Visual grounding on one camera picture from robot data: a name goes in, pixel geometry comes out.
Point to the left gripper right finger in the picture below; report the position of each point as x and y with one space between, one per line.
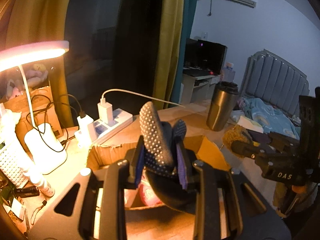
227 206

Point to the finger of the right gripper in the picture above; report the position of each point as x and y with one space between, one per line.
282 138
250 150

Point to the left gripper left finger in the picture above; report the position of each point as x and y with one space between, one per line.
93 198

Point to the yellow scrub sponge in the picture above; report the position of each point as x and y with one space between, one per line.
237 133

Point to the dotted dark glove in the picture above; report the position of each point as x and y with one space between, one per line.
160 154

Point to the blue bed blanket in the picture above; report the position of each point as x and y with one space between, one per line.
271 119

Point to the stainless steel tumbler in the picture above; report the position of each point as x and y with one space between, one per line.
222 103

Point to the cardboard box tray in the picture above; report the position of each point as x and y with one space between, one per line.
167 189

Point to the grey bed headboard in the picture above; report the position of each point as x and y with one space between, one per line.
275 81

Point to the small white charger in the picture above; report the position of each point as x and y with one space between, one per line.
86 126

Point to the clear water bottle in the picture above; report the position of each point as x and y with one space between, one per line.
227 73

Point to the white power strip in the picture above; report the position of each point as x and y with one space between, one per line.
104 131

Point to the white tv cabinet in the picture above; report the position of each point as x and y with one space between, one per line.
197 88

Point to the black monitor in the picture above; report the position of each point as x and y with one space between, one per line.
203 58

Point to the yellow curtain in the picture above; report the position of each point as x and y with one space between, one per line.
168 48

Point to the white charger with cable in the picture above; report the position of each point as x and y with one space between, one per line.
130 101

